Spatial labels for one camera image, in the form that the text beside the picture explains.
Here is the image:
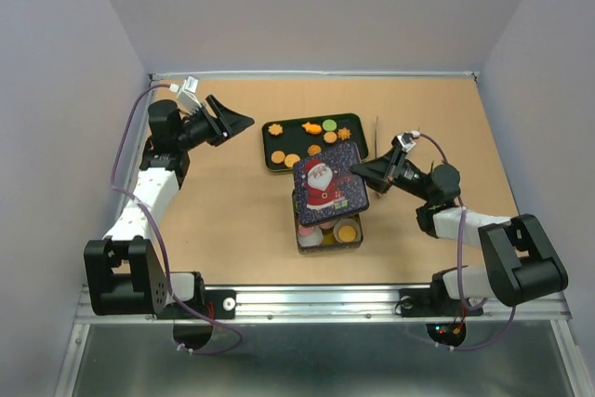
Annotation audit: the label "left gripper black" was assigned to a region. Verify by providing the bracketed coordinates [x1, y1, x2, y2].
[177, 95, 255, 151]

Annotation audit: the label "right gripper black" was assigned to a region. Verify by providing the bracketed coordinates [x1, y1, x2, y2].
[348, 144, 433, 204]

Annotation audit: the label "metal tongs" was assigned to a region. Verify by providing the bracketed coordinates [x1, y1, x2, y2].
[373, 115, 387, 200]

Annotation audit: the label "gold tin lid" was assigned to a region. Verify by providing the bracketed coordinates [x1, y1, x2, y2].
[292, 141, 370, 227]

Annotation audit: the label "orange round cookie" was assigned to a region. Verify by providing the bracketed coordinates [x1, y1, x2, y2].
[324, 131, 338, 144]
[284, 153, 300, 168]
[271, 151, 285, 165]
[337, 225, 357, 243]

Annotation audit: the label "gold cookie tin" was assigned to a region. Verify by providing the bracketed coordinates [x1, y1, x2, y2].
[292, 191, 364, 255]

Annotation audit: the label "pink cookie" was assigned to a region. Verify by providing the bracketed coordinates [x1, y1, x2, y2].
[297, 226, 314, 236]

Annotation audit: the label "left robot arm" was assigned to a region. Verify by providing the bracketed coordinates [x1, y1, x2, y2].
[84, 95, 255, 316]

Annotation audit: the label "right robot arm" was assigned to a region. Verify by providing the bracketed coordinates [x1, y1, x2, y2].
[351, 146, 569, 317]

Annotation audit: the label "orange flower cookie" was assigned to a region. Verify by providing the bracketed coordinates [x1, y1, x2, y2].
[268, 123, 284, 137]

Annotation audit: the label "white paper cup bottom-right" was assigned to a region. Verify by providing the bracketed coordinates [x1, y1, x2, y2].
[333, 218, 362, 245]

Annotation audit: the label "orange star cookie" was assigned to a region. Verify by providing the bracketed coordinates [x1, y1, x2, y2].
[337, 127, 351, 141]

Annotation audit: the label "black cookie tray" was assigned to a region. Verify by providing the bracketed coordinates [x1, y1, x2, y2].
[261, 112, 369, 173]

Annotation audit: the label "orange swirl cookie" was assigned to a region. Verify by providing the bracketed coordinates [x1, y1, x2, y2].
[307, 145, 322, 156]

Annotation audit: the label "orange round cookie bottom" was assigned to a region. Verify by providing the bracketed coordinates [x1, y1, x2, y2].
[284, 153, 300, 168]

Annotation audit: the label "green cookie lower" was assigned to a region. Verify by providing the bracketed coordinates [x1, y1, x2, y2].
[322, 119, 337, 132]

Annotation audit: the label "orange bear cookie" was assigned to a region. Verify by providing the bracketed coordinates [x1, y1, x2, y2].
[301, 122, 323, 135]

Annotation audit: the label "white paper cup bottom-left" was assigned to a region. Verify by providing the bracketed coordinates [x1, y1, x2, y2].
[297, 226, 324, 248]

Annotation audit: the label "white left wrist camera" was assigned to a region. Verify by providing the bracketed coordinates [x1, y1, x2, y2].
[169, 75, 204, 113]

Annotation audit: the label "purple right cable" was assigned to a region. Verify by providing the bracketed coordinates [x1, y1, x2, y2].
[417, 133, 517, 352]

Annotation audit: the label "purple cable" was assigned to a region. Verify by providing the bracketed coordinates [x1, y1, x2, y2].
[417, 133, 517, 352]
[110, 83, 244, 355]

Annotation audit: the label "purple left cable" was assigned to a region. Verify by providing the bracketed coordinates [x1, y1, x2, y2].
[110, 83, 244, 355]

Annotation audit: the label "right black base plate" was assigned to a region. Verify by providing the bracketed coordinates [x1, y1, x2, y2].
[394, 285, 467, 318]

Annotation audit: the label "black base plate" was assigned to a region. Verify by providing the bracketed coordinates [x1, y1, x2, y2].
[394, 285, 467, 318]
[156, 288, 237, 320]

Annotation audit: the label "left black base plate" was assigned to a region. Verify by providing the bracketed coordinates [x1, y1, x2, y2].
[156, 288, 237, 320]

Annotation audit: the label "aluminium front rail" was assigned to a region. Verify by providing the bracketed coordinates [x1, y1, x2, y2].
[74, 285, 572, 325]

